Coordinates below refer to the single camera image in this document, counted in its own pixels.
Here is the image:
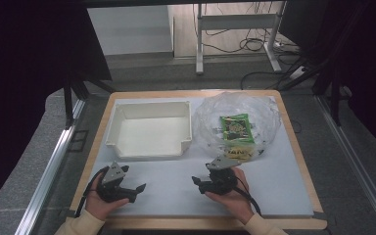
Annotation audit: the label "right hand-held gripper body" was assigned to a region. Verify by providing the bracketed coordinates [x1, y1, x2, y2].
[205, 155, 243, 196]

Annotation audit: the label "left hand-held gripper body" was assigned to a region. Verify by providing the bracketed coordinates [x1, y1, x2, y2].
[96, 161, 135, 204]

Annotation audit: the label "yellow snack packet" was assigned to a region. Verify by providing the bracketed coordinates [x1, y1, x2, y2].
[224, 146, 257, 162]

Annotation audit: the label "white plastic box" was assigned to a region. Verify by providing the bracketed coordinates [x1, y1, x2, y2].
[105, 100, 193, 162]

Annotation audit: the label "green snack packet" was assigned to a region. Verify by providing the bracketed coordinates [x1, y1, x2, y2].
[219, 113, 256, 144]

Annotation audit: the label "clear plastic bag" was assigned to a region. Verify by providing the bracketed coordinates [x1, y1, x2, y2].
[191, 90, 283, 162]

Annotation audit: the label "person's right hand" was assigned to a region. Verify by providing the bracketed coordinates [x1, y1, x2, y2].
[204, 165, 256, 225]

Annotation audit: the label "person's left hand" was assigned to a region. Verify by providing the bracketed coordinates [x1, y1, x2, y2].
[84, 175, 130, 221]

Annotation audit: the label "white table mat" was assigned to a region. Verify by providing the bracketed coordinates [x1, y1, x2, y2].
[90, 95, 315, 218]

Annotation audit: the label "wooden table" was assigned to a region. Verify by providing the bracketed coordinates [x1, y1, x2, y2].
[70, 89, 328, 231]

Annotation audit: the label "black metal stand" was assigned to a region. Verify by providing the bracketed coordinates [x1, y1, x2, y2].
[62, 72, 116, 129]

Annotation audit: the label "dark curtain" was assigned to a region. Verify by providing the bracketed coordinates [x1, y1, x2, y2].
[278, 0, 376, 161]
[0, 0, 113, 220]

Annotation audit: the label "white power strip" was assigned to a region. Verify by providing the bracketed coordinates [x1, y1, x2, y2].
[288, 65, 308, 81]

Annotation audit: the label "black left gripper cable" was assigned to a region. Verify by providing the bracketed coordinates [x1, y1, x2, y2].
[73, 165, 110, 218]

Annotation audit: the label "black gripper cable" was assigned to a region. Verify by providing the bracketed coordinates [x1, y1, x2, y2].
[73, 165, 110, 218]
[234, 185, 262, 217]

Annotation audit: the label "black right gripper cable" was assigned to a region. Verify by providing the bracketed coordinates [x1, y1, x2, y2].
[234, 185, 262, 217]

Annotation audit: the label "aluminium rail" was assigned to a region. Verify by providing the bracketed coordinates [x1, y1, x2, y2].
[14, 98, 86, 235]
[315, 94, 376, 235]

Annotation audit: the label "black floor cables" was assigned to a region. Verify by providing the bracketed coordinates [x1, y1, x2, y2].
[192, 1, 307, 91]

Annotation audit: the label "white metal desk frame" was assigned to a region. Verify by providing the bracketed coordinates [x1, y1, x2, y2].
[195, 0, 289, 75]

